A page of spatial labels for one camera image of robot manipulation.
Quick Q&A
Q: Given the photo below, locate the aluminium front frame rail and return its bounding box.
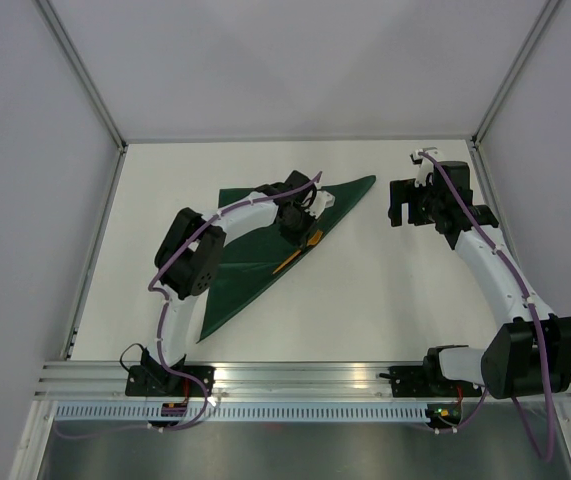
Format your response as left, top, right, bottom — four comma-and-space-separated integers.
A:
34, 360, 571, 401

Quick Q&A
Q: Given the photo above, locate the orange plastic fork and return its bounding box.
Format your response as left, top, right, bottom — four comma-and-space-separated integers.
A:
272, 230, 323, 275

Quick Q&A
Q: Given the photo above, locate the right aluminium side rail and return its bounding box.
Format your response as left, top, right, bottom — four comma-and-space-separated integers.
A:
468, 141, 504, 236

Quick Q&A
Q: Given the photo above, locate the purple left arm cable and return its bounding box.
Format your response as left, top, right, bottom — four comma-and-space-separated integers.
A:
54, 169, 324, 441

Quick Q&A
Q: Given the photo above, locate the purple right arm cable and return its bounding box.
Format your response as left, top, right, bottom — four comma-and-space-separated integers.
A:
422, 150, 556, 462

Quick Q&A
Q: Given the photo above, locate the dark green cloth napkin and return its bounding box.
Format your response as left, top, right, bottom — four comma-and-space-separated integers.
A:
198, 175, 376, 341

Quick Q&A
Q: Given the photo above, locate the right aluminium frame post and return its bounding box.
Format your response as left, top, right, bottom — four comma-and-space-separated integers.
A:
470, 0, 565, 150

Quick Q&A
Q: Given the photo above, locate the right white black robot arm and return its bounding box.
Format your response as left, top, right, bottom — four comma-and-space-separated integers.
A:
388, 151, 571, 399

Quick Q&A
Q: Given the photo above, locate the left aluminium frame post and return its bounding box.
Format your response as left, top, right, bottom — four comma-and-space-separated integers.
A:
33, 0, 127, 152

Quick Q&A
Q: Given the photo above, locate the left aluminium side rail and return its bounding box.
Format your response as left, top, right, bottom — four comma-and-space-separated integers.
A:
57, 144, 129, 361

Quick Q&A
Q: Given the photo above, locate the aluminium side rail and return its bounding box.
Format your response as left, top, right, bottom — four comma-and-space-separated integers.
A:
468, 141, 504, 236
57, 144, 129, 361

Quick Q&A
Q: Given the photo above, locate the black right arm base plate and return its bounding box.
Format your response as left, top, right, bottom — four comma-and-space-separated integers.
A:
378, 365, 481, 399

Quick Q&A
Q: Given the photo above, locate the white slotted cable duct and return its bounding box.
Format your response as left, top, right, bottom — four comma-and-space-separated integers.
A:
54, 401, 428, 423

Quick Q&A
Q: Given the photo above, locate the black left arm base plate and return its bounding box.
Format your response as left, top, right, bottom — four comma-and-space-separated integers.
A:
125, 365, 215, 398

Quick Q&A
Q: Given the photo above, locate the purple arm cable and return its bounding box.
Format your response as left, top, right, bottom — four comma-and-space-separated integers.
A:
422, 150, 556, 462
54, 169, 324, 441

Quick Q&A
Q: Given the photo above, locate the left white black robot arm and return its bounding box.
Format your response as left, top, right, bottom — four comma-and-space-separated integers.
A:
148, 171, 335, 396

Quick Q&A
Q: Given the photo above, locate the aluminium frame post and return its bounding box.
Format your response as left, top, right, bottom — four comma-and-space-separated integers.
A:
470, 0, 565, 150
33, 0, 127, 152

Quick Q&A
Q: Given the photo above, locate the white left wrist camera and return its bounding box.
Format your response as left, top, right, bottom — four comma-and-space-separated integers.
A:
307, 190, 335, 219

